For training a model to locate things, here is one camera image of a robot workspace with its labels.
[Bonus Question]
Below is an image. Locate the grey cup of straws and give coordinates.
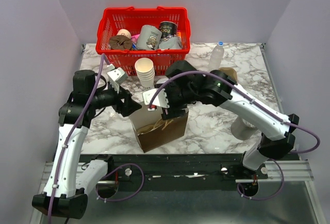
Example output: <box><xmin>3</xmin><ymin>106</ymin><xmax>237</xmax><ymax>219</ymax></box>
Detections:
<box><xmin>230</xmin><ymin>116</ymin><xmax>258</xmax><ymax>140</ymax></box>

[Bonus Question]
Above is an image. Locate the brown paper takeout bag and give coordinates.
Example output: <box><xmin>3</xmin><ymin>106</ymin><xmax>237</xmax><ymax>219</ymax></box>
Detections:
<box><xmin>129</xmin><ymin>102</ymin><xmax>189</xmax><ymax>153</ymax></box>

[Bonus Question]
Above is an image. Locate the brown pulp cup carrier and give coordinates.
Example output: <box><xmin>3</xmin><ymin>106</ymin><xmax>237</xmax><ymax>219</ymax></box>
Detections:
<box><xmin>219</xmin><ymin>67</ymin><xmax>238</xmax><ymax>81</ymax></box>

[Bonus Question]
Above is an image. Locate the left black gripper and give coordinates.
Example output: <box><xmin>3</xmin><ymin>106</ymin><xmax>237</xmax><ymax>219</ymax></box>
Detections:
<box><xmin>90</xmin><ymin>81</ymin><xmax>143</xmax><ymax>117</ymax></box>

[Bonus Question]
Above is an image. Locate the brown striped cloth in basket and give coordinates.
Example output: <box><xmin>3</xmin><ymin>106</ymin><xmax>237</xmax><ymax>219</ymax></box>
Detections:
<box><xmin>109</xmin><ymin>35</ymin><xmax>133</xmax><ymax>51</ymax></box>

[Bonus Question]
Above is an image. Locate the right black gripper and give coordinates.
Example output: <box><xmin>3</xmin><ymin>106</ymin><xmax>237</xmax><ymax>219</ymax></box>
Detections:
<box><xmin>154</xmin><ymin>81</ymin><xmax>197</xmax><ymax>120</ymax></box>

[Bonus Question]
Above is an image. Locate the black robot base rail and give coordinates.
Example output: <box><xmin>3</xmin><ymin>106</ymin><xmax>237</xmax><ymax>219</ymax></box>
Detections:
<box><xmin>77</xmin><ymin>153</ymin><xmax>302</xmax><ymax>193</ymax></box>

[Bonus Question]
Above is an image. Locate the clear plastic water bottle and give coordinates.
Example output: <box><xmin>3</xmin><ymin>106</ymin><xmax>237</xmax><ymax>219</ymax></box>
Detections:
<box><xmin>208</xmin><ymin>41</ymin><xmax>224</xmax><ymax>71</ymax></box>

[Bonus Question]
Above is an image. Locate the grey crumpled item in basket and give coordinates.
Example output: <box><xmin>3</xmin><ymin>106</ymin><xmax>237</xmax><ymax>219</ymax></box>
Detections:
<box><xmin>158</xmin><ymin>37</ymin><xmax>183</xmax><ymax>50</ymax></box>

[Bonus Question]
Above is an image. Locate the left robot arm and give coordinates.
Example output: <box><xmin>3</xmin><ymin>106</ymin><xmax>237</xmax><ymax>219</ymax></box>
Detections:
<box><xmin>32</xmin><ymin>67</ymin><xmax>141</xmax><ymax>219</ymax></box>

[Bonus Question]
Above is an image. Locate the red plastic shopping basket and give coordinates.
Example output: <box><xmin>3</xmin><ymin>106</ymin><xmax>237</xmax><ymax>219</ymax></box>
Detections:
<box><xmin>95</xmin><ymin>6</ymin><xmax>191</xmax><ymax>76</ymax></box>

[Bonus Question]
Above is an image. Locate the stack of white paper cups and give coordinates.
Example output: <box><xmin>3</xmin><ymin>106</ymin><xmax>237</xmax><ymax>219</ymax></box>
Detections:
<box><xmin>135</xmin><ymin>57</ymin><xmax>155</xmax><ymax>89</ymax></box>

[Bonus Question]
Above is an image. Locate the single brown pulp carrier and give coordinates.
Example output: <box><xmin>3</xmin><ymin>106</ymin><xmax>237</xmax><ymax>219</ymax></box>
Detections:
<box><xmin>137</xmin><ymin>119</ymin><xmax>174</xmax><ymax>135</ymax></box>

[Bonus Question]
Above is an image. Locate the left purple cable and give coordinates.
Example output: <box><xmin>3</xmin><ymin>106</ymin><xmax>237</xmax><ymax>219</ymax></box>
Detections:
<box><xmin>46</xmin><ymin>53</ymin><xmax>145</xmax><ymax>224</ymax></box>

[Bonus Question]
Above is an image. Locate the grey printed cup in basket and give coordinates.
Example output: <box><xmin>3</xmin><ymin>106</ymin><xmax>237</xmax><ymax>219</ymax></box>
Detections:
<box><xmin>136</xmin><ymin>25</ymin><xmax>162</xmax><ymax>50</ymax></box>

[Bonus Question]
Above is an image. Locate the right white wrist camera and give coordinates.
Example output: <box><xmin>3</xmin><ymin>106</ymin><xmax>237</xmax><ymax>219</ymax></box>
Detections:
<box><xmin>142</xmin><ymin>89</ymin><xmax>170</xmax><ymax>111</ymax></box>

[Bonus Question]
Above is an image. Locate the stack of cup lids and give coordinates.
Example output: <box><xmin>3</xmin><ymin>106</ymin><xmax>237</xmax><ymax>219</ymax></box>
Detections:
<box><xmin>155</xmin><ymin>77</ymin><xmax>168</xmax><ymax>88</ymax></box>

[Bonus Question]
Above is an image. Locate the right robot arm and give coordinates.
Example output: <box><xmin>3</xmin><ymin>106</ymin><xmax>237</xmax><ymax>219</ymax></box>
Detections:
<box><xmin>159</xmin><ymin>60</ymin><xmax>299</xmax><ymax>179</ymax></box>

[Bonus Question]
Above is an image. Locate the beige egg-shaped object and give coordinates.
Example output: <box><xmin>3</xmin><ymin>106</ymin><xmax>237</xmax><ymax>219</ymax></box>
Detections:
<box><xmin>117</xmin><ymin>29</ymin><xmax>131</xmax><ymax>39</ymax></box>

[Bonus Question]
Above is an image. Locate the black printed can in basket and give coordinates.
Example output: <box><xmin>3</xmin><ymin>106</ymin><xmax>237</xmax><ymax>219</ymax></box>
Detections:
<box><xmin>158</xmin><ymin>21</ymin><xmax>177</xmax><ymax>39</ymax></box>

